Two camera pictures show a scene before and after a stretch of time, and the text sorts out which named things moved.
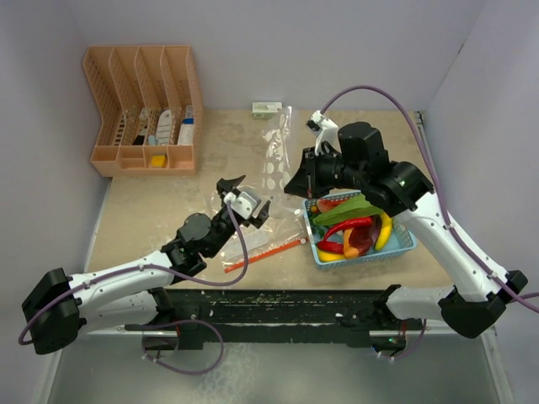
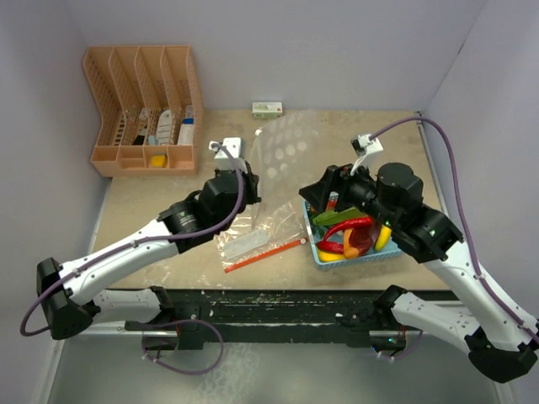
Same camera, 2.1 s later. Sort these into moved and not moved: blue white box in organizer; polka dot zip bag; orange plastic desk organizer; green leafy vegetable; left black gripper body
Moved: left black gripper body; polka dot zip bag
Not moved: orange plastic desk organizer; blue white box in organizer; green leafy vegetable
